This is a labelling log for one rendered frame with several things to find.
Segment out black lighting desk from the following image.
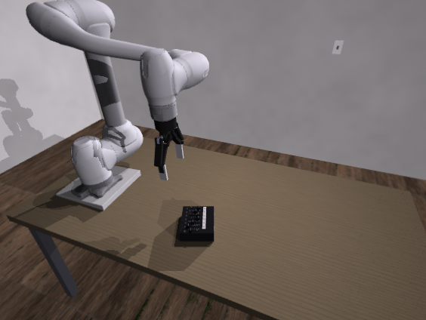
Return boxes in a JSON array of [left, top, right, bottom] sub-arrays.
[[179, 206, 214, 242]]

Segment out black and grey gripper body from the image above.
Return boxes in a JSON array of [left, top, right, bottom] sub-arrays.
[[154, 117, 177, 143]]

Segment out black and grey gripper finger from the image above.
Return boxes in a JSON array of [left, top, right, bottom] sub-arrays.
[[171, 123, 184, 158], [154, 134, 171, 180]]

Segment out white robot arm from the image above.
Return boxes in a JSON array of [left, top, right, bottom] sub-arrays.
[[26, 0, 209, 198]]

